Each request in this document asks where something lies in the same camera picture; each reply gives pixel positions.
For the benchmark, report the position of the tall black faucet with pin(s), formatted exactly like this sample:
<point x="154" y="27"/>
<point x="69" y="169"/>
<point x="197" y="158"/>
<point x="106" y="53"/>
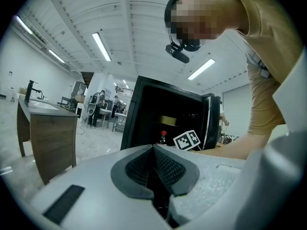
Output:
<point x="30" y="90"/>

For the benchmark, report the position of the person's head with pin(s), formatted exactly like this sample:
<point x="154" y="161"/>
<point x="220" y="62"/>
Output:
<point x="196" y="15"/>

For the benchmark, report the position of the person's right forearm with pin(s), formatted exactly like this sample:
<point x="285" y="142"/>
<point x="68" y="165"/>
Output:
<point x="235" y="147"/>

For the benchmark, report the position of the tall grey cabinet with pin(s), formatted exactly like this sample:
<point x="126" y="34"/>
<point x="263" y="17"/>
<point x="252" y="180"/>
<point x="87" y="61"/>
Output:
<point x="79" y="88"/>

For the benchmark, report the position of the brown cardboard box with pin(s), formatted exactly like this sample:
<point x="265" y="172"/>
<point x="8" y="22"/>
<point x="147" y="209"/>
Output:
<point x="22" y="90"/>

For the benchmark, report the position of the wooden sink cabinet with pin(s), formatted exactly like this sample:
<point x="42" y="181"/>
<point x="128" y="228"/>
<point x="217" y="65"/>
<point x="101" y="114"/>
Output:
<point x="52" y="138"/>

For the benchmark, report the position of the long ceiling light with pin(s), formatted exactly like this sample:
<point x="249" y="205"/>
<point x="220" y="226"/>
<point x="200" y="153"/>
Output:
<point x="56" y="56"/>
<point x="201" y="69"/>
<point x="102" y="46"/>
<point x="24" y="25"/>

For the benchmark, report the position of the tan shirt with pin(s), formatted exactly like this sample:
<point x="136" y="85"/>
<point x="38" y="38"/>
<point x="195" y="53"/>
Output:
<point x="271" y="32"/>

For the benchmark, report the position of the black curved faucet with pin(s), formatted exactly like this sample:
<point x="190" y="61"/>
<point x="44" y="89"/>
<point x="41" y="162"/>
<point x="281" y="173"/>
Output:
<point x="40" y="93"/>

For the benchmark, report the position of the black balcony railing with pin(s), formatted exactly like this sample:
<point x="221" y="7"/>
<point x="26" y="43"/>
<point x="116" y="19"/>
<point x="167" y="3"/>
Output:
<point x="123" y="90"/>

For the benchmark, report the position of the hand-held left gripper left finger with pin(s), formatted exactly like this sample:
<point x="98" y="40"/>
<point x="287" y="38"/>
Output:
<point x="96" y="200"/>

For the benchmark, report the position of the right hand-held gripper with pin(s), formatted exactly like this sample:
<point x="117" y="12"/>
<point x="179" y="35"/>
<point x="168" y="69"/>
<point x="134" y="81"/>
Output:
<point x="185" y="140"/>

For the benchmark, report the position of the yellow round container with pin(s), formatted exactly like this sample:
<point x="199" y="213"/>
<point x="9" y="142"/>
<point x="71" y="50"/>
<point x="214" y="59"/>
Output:
<point x="168" y="120"/>

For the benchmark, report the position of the black head-mounted camera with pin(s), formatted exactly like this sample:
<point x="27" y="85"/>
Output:
<point x="177" y="53"/>

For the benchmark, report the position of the black metal table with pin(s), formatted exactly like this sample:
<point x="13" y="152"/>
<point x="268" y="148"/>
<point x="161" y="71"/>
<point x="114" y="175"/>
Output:
<point x="67" y="100"/>

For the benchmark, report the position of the small red ball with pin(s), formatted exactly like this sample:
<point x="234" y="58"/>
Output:
<point x="163" y="139"/>

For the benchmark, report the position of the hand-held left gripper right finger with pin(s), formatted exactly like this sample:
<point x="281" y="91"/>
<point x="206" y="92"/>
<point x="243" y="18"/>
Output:
<point x="206" y="176"/>

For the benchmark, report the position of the white sink basin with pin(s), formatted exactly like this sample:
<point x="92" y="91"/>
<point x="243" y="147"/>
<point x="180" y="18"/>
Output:
<point x="43" y="105"/>

